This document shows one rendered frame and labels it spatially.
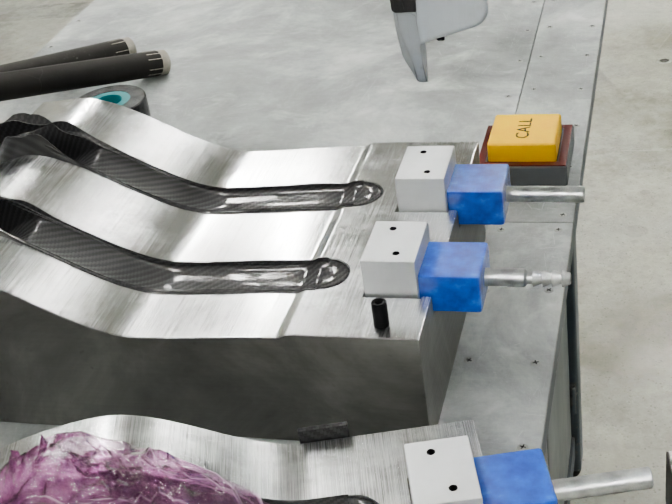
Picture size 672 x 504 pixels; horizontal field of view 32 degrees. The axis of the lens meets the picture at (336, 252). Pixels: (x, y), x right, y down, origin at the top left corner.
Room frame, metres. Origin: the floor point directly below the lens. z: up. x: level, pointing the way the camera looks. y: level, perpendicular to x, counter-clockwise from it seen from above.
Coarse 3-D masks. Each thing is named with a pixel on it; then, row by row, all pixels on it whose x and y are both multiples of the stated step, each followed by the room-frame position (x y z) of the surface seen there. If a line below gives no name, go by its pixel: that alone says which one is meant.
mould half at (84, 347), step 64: (128, 128) 0.89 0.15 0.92; (0, 192) 0.78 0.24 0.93; (64, 192) 0.79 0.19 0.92; (128, 192) 0.80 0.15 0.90; (384, 192) 0.77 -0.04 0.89; (0, 256) 0.70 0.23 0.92; (192, 256) 0.73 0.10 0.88; (256, 256) 0.71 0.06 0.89; (320, 256) 0.69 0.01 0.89; (0, 320) 0.67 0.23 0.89; (64, 320) 0.66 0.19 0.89; (128, 320) 0.66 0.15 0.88; (192, 320) 0.65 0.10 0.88; (256, 320) 0.63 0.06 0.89; (320, 320) 0.61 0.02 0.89; (448, 320) 0.66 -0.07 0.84; (0, 384) 0.68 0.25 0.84; (64, 384) 0.66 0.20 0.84; (128, 384) 0.64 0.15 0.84; (192, 384) 0.63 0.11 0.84; (256, 384) 0.61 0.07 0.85; (320, 384) 0.60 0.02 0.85; (384, 384) 0.59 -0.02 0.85
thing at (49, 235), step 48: (0, 144) 0.83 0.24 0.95; (48, 144) 0.83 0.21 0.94; (96, 144) 0.86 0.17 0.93; (144, 192) 0.81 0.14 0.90; (192, 192) 0.83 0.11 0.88; (240, 192) 0.82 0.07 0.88; (288, 192) 0.80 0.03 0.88; (336, 192) 0.79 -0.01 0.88; (48, 240) 0.73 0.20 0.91; (96, 240) 0.74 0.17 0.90; (144, 288) 0.69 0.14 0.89; (192, 288) 0.70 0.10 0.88; (240, 288) 0.67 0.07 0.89; (288, 288) 0.67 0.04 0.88
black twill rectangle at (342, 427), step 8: (328, 424) 0.54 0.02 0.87; (336, 424) 0.54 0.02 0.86; (344, 424) 0.54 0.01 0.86; (304, 432) 0.54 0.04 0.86; (312, 432) 0.54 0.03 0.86; (320, 432) 0.54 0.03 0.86; (328, 432) 0.54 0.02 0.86; (336, 432) 0.54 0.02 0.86; (344, 432) 0.54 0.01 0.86; (304, 440) 0.54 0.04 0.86; (312, 440) 0.54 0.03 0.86; (320, 440) 0.54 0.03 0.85
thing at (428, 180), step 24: (408, 168) 0.75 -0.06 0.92; (432, 168) 0.74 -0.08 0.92; (456, 168) 0.76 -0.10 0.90; (480, 168) 0.75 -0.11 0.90; (504, 168) 0.75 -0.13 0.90; (408, 192) 0.73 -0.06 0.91; (432, 192) 0.73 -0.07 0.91; (456, 192) 0.73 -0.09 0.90; (480, 192) 0.72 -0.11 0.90; (504, 192) 0.72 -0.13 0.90; (528, 192) 0.73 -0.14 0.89; (552, 192) 0.72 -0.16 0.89; (576, 192) 0.72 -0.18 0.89; (480, 216) 0.72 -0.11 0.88; (504, 216) 0.72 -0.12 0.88
